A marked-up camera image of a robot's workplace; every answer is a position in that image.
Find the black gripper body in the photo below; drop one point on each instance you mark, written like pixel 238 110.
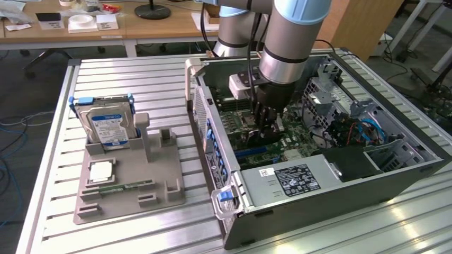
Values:
pixel 275 95

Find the graphics card black fan shroud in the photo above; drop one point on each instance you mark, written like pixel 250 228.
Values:
pixel 273 140

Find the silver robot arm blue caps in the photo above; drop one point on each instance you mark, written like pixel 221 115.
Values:
pixel 290 39

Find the CPU socket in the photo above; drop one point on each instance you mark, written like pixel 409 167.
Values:
pixel 247 119

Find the green motherboard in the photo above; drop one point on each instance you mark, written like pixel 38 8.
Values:
pixel 293 137

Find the blue expansion slot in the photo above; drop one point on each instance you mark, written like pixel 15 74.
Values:
pixel 251 152

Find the silver chipset heatsink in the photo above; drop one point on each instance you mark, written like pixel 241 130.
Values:
pixel 294 155

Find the silver metal drive cage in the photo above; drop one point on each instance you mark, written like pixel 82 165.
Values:
pixel 325 101

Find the grey power supply unit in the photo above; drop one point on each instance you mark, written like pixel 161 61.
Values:
pixel 258 190

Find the white booklet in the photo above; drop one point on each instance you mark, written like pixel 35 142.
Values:
pixel 210 23

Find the black open PC case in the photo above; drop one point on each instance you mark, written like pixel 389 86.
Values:
pixel 335 209

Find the silver disk bay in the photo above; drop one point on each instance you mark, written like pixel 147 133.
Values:
pixel 406 156

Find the wooden desk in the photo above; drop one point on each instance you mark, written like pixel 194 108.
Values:
pixel 53 35
pixel 159 29

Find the black round lamp base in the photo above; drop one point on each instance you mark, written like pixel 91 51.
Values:
pixel 153 12

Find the green RAM stick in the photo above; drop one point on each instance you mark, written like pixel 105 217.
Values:
pixel 117 188

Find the silver CPU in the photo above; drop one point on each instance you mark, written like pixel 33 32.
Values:
pixel 99 172

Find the grey parts rack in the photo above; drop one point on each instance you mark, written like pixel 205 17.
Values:
pixel 123 211

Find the white labelled box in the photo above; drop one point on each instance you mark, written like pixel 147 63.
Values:
pixel 107 23

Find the red small packet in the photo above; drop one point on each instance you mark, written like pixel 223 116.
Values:
pixel 110 8

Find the white flat box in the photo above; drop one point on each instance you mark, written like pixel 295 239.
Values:
pixel 83 28

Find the beige tape roll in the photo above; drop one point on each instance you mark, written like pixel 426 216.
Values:
pixel 66 3

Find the black and white box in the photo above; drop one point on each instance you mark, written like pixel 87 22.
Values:
pixel 50 21

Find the white paper label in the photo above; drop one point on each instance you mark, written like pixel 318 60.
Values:
pixel 18 27

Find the clear plastic bag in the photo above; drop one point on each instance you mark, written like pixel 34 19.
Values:
pixel 14 13

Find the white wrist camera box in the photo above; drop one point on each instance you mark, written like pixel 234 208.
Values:
pixel 241 88

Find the hard disk blue bracket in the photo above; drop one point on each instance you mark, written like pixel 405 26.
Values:
pixel 106 127

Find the white table frame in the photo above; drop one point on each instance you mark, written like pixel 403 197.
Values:
pixel 405 25

